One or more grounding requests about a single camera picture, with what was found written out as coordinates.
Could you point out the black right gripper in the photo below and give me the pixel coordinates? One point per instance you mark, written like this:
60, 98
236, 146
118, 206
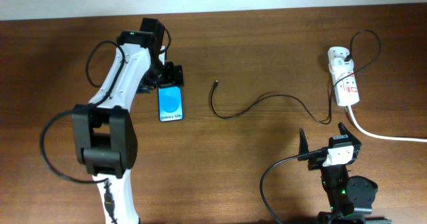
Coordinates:
356, 144

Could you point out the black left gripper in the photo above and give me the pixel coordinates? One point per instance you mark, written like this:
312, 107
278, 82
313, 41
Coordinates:
173, 74

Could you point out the blue Galaxy smartphone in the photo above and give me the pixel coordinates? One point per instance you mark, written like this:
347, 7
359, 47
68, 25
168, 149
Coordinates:
170, 104

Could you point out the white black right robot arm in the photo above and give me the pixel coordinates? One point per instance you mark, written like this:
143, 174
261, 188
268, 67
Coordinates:
350, 197

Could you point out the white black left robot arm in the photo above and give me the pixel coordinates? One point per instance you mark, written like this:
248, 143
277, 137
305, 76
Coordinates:
105, 140

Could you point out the white charger plug adapter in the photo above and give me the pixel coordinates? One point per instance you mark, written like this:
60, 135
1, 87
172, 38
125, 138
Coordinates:
338, 65

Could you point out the white power strip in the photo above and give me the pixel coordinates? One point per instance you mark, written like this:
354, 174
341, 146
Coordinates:
346, 90

